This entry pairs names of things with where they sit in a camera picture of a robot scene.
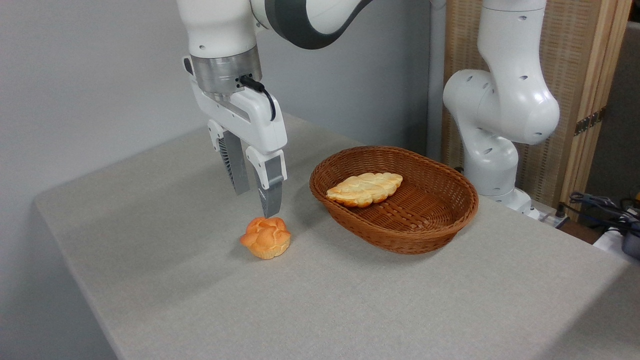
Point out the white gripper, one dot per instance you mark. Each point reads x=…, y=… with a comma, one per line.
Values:
x=260, y=120

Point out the round orange bread roll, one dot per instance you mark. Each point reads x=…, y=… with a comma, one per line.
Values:
x=266, y=239

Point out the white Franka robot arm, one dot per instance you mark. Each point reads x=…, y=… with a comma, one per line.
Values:
x=505, y=100

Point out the braided golden bread loaf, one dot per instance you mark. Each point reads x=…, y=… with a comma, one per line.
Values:
x=364, y=189

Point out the brown wicker basket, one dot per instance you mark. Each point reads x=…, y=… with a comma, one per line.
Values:
x=425, y=220

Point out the grey tablecloth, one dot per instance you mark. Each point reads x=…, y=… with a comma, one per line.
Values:
x=250, y=300

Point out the grey vertical pipe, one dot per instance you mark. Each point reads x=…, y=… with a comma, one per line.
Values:
x=436, y=75

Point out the white power strip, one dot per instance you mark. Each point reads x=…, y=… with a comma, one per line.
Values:
x=550, y=218

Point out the wooden folding screen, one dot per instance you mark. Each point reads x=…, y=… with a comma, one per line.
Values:
x=575, y=60

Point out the grey plastic device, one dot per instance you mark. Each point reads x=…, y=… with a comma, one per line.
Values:
x=632, y=244

